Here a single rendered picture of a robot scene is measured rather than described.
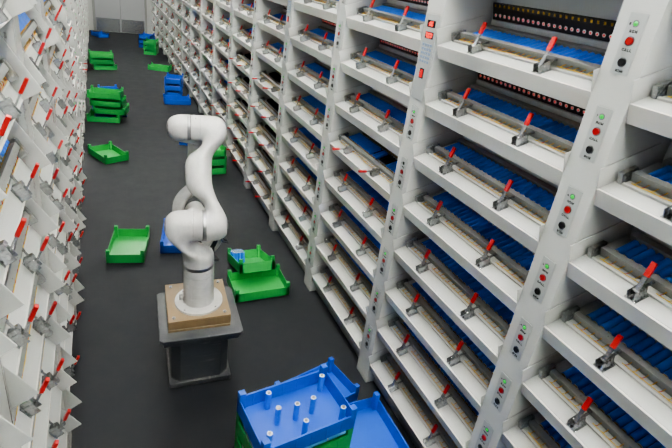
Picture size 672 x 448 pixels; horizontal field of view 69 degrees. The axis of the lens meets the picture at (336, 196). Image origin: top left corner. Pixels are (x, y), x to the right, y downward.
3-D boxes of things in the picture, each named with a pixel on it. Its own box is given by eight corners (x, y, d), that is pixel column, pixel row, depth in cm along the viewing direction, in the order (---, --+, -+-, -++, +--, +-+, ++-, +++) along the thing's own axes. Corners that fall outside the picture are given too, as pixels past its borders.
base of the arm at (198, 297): (175, 318, 191) (174, 280, 183) (173, 288, 207) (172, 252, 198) (225, 313, 197) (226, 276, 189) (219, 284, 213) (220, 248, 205)
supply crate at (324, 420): (262, 465, 132) (264, 445, 129) (236, 410, 148) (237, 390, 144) (354, 427, 148) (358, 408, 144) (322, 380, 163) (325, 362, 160)
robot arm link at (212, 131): (185, 243, 189) (228, 242, 193) (184, 239, 177) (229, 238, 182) (185, 120, 198) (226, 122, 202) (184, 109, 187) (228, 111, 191)
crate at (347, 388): (299, 431, 191) (301, 416, 187) (272, 395, 205) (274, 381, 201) (357, 399, 209) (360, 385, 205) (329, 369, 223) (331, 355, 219)
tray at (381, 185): (391, 204, 192) (389, 184, 187) (330, 150, 241) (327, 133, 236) (434, 187, 197) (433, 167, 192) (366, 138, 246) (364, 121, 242)
